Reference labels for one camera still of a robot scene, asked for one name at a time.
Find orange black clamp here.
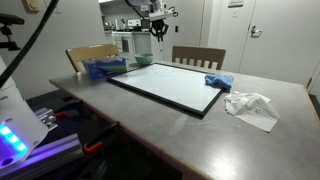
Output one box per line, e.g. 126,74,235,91
83,122,120,155

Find wooden slatted chair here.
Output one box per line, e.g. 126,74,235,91
172,46,226,70

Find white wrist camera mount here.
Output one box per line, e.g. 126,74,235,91
149,10,178,21

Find red handled clamp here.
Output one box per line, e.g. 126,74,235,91
54,100,82,119

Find blue cloth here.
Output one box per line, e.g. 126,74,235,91
204,74,234,89

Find door lever handle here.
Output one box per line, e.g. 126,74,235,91
251,26,262,37

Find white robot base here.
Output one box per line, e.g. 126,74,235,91
0,77,48,176

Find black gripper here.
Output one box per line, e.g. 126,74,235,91
149,19,169,37

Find camera on stand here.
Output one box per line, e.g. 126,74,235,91
0,13,25,51

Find green white marker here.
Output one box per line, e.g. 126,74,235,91
158,32,163,53

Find kitchen counter cabinets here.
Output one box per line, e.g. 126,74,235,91
105,31,152,60

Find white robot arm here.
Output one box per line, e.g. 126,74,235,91
125,0,173,41

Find blue tissue box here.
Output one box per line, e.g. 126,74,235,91
83,56,127,80

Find crumpled white paper towel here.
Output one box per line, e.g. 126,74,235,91
224,92,280,132

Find wooden chair left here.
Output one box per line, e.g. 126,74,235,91
65,44,119,72

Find teal green bowl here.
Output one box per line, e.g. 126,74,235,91
135,53,153,65

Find black cable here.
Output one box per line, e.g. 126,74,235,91
0,0,60,89

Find aluminium rail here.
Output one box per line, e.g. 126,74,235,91
0,134,84,180

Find black framed whiteboard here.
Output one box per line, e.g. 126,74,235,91
108,63,223,119

